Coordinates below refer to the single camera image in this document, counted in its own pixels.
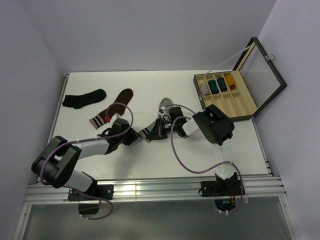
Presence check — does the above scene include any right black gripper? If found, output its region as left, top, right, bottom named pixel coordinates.
left=146, top=117, right=178, bottom=140

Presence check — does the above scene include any grey striped sock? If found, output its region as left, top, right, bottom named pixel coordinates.
left=138, top=97, right=173, bottom=143

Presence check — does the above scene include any beige sock with red stripes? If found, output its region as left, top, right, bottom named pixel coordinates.
left=199, top=82, right=210, bottom=96

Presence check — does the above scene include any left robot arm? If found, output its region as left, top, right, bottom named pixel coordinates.
left=31, top=118, right=140, bottom=200

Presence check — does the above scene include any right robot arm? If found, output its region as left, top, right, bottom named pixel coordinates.
left=140, top=104, right=240, bottom=195

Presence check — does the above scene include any brown striped sock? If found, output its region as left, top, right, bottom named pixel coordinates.
left=89, top=88, right=134, bottom=129

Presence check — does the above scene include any black sock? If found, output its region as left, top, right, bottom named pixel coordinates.
left=62, top=89, right=107, bottom=110

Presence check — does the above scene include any teal rolled sock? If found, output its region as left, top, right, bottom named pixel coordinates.
left=208, top=79, right=219, bottom=95

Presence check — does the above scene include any dark blue rolled sock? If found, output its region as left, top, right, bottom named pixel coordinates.
left=217, top=77, right=228, bottom=92

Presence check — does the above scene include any mustard rolled sock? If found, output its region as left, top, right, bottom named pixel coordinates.
left=225, top=74, right=236, bottom=90

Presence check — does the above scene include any black compartment box with lid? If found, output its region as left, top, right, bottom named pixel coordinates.
left=193, top=37, right=287, bottom=122

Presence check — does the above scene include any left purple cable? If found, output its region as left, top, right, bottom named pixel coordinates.
left=39, top=102, right=135, bottom=221

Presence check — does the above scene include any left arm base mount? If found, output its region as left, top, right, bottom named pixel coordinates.
left=67, top=184, right=114, bottom=221

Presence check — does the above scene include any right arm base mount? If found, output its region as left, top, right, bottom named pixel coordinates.
left=198, top=179, right=246, bottom=212

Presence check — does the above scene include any aluminium frame rail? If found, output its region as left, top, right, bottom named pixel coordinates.
left=23, top=175, right=287, bottom=205

